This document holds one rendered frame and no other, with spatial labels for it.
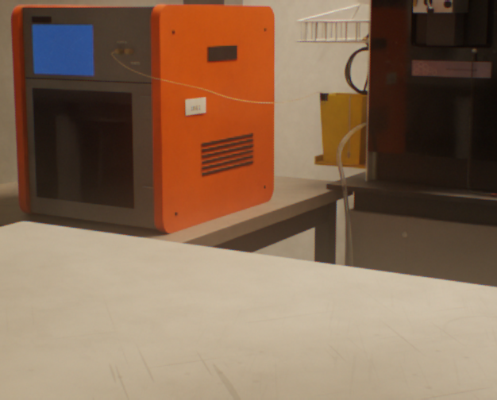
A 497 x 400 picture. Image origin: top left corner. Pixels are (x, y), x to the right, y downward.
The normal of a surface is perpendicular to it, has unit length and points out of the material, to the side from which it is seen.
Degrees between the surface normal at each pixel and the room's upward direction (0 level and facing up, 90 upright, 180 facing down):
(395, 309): 0
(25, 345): 0
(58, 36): 90
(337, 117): 93
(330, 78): 90
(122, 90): 90
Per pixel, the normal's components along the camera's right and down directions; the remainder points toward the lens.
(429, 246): -0.51, 0.16
